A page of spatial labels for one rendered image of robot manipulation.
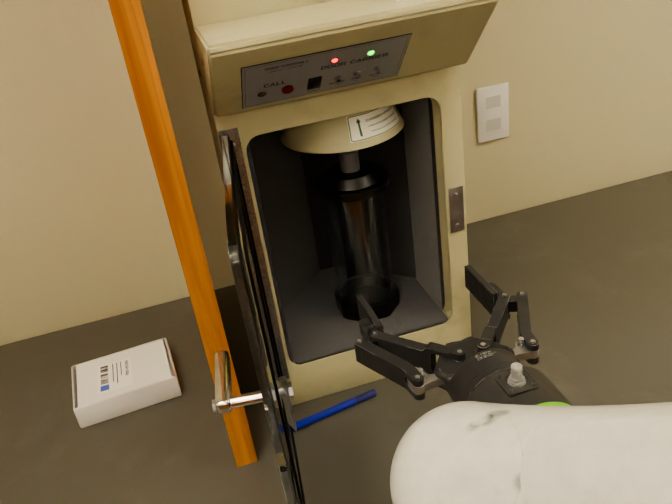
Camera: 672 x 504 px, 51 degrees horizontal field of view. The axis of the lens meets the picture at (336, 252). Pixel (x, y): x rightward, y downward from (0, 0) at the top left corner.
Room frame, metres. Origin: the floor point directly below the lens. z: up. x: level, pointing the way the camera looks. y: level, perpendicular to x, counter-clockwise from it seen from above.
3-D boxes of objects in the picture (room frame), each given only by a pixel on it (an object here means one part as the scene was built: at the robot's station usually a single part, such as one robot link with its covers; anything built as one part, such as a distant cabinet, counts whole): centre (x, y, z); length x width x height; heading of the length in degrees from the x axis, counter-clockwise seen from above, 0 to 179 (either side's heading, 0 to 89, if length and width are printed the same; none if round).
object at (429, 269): (0.98, -0.01, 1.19); 0.26 x 0.24 x 0.35; 102
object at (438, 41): (0.80, -0.05, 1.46); 0.32 x 0.11 x 0.10; 102
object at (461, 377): (0.54, -0.12, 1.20); 0.09 x 0.08 x 0.07; 13
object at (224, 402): (0.58, 0.12, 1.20); 0.10 x 0.05 x 0.03; 5
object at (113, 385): (0.93, 0.37, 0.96); 0.16 x 0.12 x 0.04; 106
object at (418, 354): (0.58, -0.07, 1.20); 0.11 x 0.01 x 0.04; 54
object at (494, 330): (0.60, -0.15, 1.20); 0.11 x 0.01 x 0.04; 151
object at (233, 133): (0.82, 0.11, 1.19); 0.03 x 0.02 x 0.39; 102
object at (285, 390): (0.55, 0.07, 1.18); 0.02 x 0.02 x 0.06; 5
